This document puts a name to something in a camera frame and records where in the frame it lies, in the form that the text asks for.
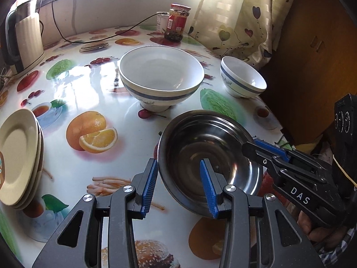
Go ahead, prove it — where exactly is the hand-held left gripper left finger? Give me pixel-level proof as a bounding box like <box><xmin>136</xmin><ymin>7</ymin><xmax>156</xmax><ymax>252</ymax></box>
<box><xmin>32</xmin><ymin>158</ymin><xmax>159</xmax><ymax>268</ymax></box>

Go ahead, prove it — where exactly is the white cable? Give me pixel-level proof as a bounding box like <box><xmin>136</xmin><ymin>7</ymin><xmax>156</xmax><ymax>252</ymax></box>
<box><xmin>71</xmin><ymin>0</ymin><xmax>77</xmax><ymax>34</ymax></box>

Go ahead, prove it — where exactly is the small white blue-banded bowl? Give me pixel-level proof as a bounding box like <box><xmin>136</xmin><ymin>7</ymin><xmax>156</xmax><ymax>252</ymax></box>
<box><xmin>220</xmin><ymin>56</ymin><xmax>267</xmax><ymax>99</ymax></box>

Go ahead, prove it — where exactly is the black power cable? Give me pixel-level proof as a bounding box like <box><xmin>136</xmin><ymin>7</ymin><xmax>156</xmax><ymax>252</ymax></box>
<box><xmin>50</xmin><ymin>0</ymin><xmax>170</xmax><ymax>44</ymax></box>

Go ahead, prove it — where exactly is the white electric kettle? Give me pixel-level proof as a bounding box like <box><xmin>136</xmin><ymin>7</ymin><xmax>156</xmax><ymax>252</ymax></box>
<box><xmin>5</xmin><ymin>1</ymin><xmax>46</xmax><ymax>79</ymax></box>

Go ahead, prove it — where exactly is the large white blue-banded bowl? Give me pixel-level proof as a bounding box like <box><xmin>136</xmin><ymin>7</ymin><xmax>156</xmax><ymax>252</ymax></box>
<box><xmin>119</xmin><ymin>45</ymin><xmax>205</xmax><ymax>111</ymax></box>

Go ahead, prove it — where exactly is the person's right hand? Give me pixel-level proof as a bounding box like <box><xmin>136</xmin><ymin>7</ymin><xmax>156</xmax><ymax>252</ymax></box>
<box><xmin>298</xmin><ymin>211</ymin><xmax>348</xmax><ymax>251</ymax></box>

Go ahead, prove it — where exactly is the person's right forearm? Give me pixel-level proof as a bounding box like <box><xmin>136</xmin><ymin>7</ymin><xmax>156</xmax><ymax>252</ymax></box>
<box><xmin>314</xmin><ymin>226</ymin><xmax>357</xmax><ymax>268</ymax></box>

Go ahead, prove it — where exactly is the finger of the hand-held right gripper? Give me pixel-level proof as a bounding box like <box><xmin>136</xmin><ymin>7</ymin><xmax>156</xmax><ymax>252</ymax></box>
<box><xmin>254</xmin><ymin>139</ymin><xmax>293</xmax><ymax>159</ymax></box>
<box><xmin>241</xmin><ymin>141</ymin><xmax>282</xmax><ymax>174</ymax></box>

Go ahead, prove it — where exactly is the white can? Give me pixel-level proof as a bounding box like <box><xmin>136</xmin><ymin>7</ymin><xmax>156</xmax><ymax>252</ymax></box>
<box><xmin>156</xmin><ymin>12</ymin><xmax>170</xmax><ymax>33</ymax></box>

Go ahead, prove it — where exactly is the stack of cream plates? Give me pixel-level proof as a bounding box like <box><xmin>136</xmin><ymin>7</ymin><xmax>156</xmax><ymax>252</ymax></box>
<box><xmin>0</xmin><ymin>109</ymin><xmax>39</xmax><ymax>205</ymax></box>

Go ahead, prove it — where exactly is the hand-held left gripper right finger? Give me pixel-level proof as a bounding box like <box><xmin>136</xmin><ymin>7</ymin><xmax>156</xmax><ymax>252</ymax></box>
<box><xmin>199</xmin><ymin>159</ymin><xmax>325</xmax><ymax>268</ymax></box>

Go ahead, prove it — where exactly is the brown wooden cabinet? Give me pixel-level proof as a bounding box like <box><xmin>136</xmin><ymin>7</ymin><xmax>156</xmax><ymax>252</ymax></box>
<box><xmin>261</xmin><ymin>0</ymin><xmax>357</xmax><ymax>146</ymax></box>

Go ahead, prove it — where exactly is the stainless steel bowl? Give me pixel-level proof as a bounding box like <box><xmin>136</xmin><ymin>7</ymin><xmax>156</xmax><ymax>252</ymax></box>
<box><xmin>157</xmin><ymin>110</ymin><xmax>264</xmax><ymax>218</ymax></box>

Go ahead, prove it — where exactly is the black binder clip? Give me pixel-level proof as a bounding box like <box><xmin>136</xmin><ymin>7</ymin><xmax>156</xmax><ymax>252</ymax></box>
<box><xmin>280</xmin><ymin>128</ymin><xmax>294</xmax><ymax>149</ymax></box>

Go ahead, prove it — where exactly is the yellow printed plate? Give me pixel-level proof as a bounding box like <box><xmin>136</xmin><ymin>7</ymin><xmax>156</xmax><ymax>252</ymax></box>
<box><xmin>11</xmin><ymin>128</ymin><xmax>45</xmax><ymax>210</ymax></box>
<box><xmin>6</xmin><ymin>123</ymin><xmax>43</xmax><ymax>208</ymax></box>

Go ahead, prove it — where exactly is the red-lidded sauce jar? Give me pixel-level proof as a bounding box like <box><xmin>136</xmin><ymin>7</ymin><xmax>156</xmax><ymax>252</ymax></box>
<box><xmin>164</xmin><ymin>3</ymin><xmax>192</xmax><ymax>43</ymax></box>

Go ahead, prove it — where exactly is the heart-patterned cream curtain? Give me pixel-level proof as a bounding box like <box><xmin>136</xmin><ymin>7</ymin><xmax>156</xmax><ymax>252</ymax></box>
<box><xmin>188</xmin><ymin>0</ymin><xmax>300</xmax><ymax>69</ymax></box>

